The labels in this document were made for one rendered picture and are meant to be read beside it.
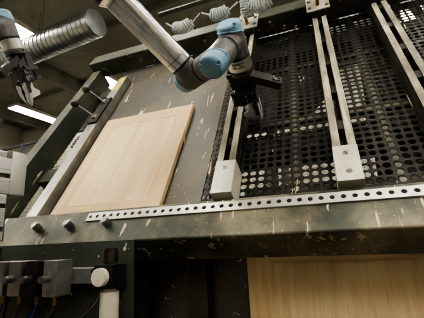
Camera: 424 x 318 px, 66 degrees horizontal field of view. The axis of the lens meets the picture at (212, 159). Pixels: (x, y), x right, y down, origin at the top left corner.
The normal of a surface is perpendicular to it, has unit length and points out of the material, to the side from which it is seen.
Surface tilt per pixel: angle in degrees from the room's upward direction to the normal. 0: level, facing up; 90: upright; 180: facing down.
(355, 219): 57
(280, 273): 90
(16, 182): 90
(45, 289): 90
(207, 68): 143
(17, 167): 90
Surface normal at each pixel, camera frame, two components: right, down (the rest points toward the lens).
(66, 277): 0.94, -0.12
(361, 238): -0.15, 0.69
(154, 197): -0.32, -0.71
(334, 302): -0.35, -0.21
